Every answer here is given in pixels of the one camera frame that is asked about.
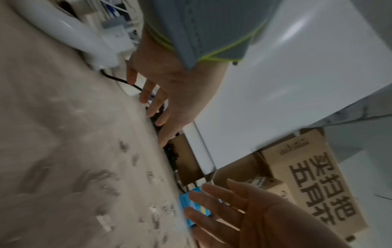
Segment person's left hand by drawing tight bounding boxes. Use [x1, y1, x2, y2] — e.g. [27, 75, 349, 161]
[183, 179, 353, 248]

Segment person's right hand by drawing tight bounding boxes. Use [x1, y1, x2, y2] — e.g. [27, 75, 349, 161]
[125, 27, 230, 148]

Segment silver paper clips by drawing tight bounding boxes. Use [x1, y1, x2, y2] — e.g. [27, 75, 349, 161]
[70, 136, 180, 244]

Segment wooden desk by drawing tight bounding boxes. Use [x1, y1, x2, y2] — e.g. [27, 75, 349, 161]
[0, 0, 197, 248]

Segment large printed cardboard box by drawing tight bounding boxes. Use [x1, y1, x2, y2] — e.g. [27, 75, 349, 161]
[260, 128, 370, 242]

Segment white paper bag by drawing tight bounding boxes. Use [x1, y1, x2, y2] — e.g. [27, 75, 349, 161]
[84, 10, 137, 53]

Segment blue paper clip box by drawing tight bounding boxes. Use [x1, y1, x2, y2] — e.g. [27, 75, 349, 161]
[178, 186, 223, 230]

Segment white flat panel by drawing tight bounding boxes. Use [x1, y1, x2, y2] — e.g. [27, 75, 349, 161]
[182, 0, 392, 175]

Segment white cartoon bottle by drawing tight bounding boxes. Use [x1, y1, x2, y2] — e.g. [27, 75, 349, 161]
[17, 0, 122, 71]

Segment thick black power cable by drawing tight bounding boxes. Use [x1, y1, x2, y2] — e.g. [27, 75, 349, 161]
[99, 69, 145, 92]

